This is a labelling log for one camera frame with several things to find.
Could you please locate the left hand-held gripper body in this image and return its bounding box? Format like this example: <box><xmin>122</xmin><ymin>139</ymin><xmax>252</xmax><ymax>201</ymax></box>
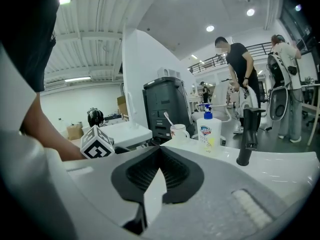
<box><xmin>79</xmin><ymin>124</ymin><xmax>131</xmax><ymax>160</ymax></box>

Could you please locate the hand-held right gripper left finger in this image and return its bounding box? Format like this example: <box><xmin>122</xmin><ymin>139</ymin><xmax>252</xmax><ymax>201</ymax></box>
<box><xmin>62</xmin><ymin>145</ymin><xmax>161</xmax><ymax>235</ymax></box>

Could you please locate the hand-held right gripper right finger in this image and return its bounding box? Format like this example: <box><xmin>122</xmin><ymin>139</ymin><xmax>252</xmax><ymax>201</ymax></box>
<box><xmin>146</xmin><ymin>145</ymin><xmax>294</xmax><ymax>240</ymax></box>

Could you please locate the person's left forearm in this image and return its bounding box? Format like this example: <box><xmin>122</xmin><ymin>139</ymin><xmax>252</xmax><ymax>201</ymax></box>
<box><xmin>19</xmin><ymin>95</ymin><xmax>88</xmax><ymax>160</ymax></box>

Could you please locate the hand soap pump bottle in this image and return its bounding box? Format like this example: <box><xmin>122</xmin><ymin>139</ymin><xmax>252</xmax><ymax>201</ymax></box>
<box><xmin>195</xmin><ymin>103</ymin><xmax>223</xmax><ymax>158</ymax></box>

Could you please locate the small cardboard box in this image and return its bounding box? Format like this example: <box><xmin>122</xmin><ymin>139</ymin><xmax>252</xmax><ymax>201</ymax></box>
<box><xmin>66</xmin><ymin>123</ymin><xmax>85</xmax><ymax>141</ymax></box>

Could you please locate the white deep laundry sink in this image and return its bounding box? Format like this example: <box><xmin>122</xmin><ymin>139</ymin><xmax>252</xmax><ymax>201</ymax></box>
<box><xmin>99</xmin><ymin>120</ymin><xmax>154</xmax><ymax>149</ymax></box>

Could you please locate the large cardboard box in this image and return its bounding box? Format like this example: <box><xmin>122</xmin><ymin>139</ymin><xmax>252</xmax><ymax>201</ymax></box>
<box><xmin>116</xmin><ymin>95</ymin><xmax>130</xmax><ymax>122</ymax></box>

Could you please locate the ceiling tube light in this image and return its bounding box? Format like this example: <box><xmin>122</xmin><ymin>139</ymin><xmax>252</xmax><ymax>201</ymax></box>
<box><xmin>64</xmin><ymin>76</ymin><xmax>92</xmax><ymax>83</ymax></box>

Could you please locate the white ceramic sink basin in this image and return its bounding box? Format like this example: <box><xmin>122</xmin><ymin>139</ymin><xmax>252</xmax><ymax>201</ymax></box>
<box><xmin>159</xmin><ymin>136</ymin><xmax>320</xmax><ymax>206</ymax></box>

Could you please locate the white toothbrush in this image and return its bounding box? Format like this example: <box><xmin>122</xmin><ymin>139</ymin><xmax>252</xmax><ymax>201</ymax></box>
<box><xmin>163</xmin><ymin>111</ymin><xmax>176</xmax><ymax>128</ymax></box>

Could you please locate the white mug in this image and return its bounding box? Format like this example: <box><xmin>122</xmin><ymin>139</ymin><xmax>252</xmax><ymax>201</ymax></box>
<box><xmin>170</xmin><ymin>123</ymin><xmax>191</xmax><ymax>145</ymax></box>

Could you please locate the black faucet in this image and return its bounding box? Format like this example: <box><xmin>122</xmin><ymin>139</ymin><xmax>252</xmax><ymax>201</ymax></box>
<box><xmin>235</xmin><ymin>107</ymin><xmax>267</xmax><ymax>167</ymax></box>

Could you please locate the black plastic cabinet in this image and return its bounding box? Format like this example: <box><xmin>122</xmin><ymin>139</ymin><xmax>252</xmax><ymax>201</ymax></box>
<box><xmin>142</xmin><ymin>76</ymin><xmax>196</xmax><ymax>140</ymax></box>

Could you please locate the white and black backpack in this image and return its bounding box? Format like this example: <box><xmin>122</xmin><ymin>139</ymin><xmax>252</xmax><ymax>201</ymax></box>
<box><xmin>234</xmin><ymin>85</ymin><xmax>260</xmax><ymax>133</ymax></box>

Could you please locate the person's black shirt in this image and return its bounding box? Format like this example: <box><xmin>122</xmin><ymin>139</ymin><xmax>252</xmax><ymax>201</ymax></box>
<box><xmin>0</xmin><ymin>0</ymin><xmax>66</xmax><ymax>93</ymax></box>

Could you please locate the black balcony railing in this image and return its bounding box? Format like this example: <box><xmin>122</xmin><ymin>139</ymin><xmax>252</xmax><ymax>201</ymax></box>
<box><xmin>187</xmin><ymin>42</ymin><xmax>274</xmax><ymax>74</ymax></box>

